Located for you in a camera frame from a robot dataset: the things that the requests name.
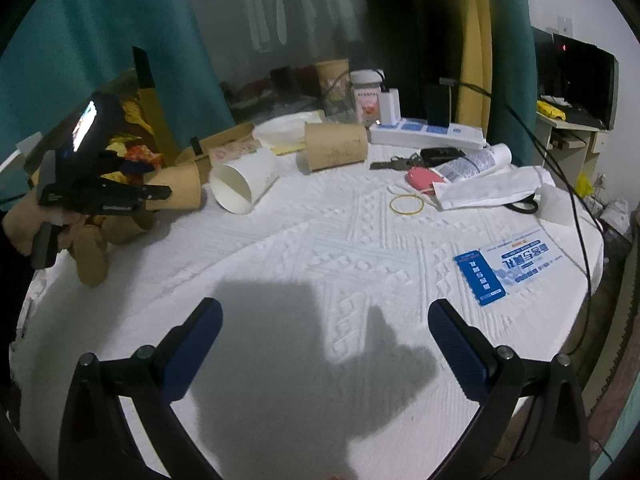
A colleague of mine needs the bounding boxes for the black keys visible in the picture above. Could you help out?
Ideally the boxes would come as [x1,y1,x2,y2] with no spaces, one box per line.
[369,154,425,171]

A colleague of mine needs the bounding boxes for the white power strip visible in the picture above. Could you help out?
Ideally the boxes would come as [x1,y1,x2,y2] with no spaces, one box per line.
[369,119,486,151]

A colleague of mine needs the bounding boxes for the floral cup lying front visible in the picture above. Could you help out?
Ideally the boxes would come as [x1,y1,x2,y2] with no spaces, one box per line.
[70,226,108,287]

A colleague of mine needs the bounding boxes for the kraft cup lying right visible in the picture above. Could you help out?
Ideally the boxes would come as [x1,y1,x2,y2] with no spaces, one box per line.
[300,122,369,172]

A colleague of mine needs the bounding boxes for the white-lidded jar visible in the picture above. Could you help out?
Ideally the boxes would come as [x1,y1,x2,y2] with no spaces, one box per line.
[350,70,384,127]

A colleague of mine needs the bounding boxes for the upright kraft cup background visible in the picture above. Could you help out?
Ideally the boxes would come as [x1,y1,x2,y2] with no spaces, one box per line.
[314,58,350,115]

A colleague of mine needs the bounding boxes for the black monitor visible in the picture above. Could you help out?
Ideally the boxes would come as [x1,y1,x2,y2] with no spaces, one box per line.
[533,28,620,131]

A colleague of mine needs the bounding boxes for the floral cup lying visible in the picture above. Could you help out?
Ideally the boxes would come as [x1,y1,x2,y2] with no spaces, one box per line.
[70,226,108,287]
[101,211,155,246]

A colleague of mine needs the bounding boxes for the yellow rubber band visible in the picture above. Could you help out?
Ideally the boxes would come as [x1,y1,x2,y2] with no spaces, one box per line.
[390,194,425,217]

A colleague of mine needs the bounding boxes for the cracker box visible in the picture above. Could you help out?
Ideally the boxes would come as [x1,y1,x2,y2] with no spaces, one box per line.
[101,46,178,184]

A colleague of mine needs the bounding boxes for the white tube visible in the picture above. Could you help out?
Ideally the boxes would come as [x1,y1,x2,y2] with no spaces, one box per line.
[433,143,512,183]

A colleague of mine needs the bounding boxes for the person's left hand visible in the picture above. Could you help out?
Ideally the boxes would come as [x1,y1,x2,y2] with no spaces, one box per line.
[2,191,87,256]

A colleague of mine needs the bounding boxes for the white paper cup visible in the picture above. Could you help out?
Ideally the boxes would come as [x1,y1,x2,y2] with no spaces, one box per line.
[209,148,280,214]

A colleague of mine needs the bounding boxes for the blue white packet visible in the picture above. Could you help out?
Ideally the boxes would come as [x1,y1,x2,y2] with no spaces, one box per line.
[454,226,564,307]

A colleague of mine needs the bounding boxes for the pink small object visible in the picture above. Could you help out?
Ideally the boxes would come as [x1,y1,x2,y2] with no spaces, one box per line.
[406,167,446,195]

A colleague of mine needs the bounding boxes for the floral cup lying back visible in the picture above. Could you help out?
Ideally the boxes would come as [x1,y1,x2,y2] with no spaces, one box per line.
[101,211,155,246]

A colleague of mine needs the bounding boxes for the black cable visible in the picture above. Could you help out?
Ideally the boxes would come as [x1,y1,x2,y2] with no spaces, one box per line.
[439,77,601,356]

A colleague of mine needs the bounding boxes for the plain kraft paper cup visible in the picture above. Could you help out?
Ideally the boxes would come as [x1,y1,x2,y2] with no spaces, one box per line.
[144,162,203,211]

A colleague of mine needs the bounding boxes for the small cardboard box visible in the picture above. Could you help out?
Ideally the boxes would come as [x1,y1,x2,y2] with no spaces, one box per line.
[175,122,262,184]

